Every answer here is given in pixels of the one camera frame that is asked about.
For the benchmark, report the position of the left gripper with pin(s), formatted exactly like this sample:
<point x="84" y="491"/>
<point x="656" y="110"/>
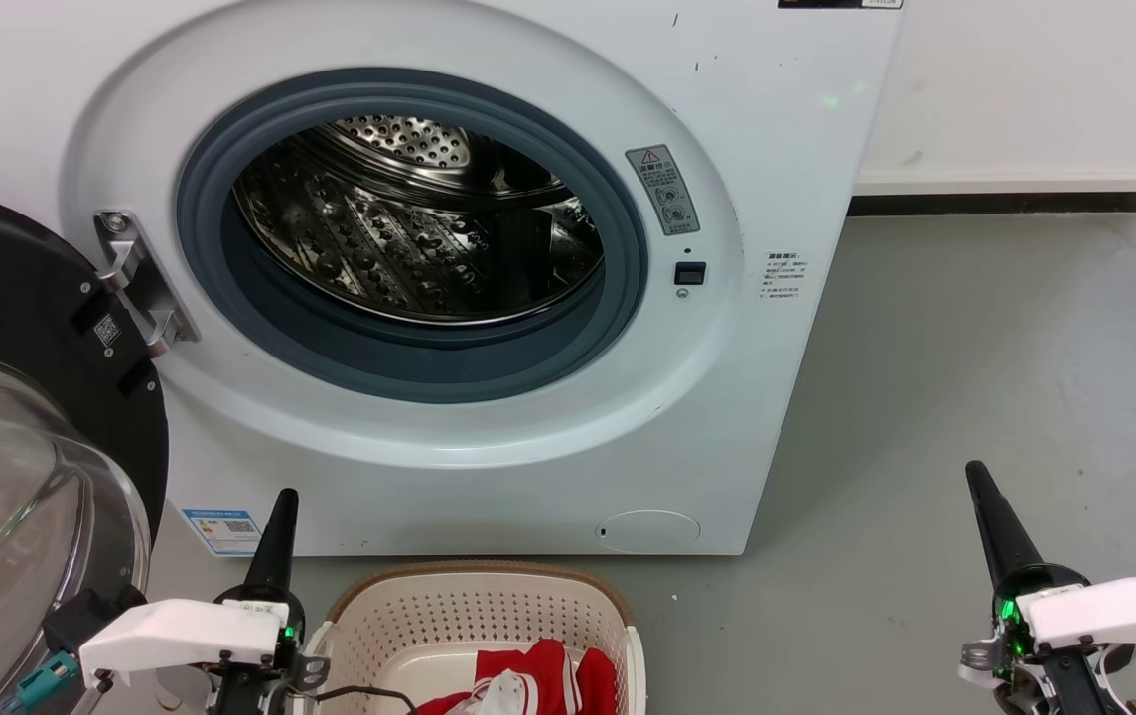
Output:
<point x="295" y="626"/>

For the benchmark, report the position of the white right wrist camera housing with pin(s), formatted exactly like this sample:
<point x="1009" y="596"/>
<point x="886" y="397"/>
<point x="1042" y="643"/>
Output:
<point x="1114" y="611"/>

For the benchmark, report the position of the cream perforated laundry basket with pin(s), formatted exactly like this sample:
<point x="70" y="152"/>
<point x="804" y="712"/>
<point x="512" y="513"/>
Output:
<point x="479" y="616"/>

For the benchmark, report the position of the small QR code sticker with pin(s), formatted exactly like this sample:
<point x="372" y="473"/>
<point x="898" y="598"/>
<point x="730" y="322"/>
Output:
<point x="107" y="330"/>

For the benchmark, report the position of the white and black baseboard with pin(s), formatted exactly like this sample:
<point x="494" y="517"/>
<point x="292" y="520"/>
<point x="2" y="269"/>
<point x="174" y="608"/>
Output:
<point x="1005" y="191"/>

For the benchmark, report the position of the red and white garment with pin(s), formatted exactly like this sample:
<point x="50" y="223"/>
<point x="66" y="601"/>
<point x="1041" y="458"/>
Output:
<point x="538" y="675"/>

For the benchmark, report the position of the round white filter cover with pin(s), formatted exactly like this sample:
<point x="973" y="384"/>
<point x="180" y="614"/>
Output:
<point x="647" y="532"/>

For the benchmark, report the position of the washing machine door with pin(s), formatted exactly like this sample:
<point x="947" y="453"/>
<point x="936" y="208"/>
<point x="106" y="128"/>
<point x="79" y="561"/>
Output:
<point x="12" y="288"/>

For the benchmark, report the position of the stainless steel washing machine drum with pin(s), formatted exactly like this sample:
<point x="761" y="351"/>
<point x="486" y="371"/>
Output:
<point x="399" y="238"/>

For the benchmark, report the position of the grey rubber door gasket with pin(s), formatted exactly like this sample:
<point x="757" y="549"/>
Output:
<point x="379" y="375"/>

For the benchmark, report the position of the black control panel strip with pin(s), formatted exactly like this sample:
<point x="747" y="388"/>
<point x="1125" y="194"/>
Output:
<point x="836" y="3"/>

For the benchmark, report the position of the white front-load washing machine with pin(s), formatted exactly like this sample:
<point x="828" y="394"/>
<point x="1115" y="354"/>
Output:
<point x="528" y="487"/>

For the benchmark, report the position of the metal door hinge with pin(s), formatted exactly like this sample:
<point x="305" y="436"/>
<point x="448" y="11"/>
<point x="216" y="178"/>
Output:
<point x="136" y="278"/>

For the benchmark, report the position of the blue energy label sticker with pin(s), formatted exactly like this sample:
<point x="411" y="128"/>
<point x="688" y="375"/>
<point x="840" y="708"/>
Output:
<point x="220" y="532"/>

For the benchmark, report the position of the grey warning sticker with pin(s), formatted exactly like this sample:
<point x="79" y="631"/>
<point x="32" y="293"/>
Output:
<point x="663" y="191"/>

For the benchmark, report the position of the teal connector plug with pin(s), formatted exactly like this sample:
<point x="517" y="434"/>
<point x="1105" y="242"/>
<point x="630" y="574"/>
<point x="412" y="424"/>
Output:
<point x="42" y="683"/>

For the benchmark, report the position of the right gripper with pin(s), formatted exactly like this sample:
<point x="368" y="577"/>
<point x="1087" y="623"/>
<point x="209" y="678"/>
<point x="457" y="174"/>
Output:
<point x="1055" y="680"/>

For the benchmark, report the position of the white text sticker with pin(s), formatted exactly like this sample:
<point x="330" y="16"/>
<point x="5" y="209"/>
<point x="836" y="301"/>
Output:
<point x="783" y="276"/>

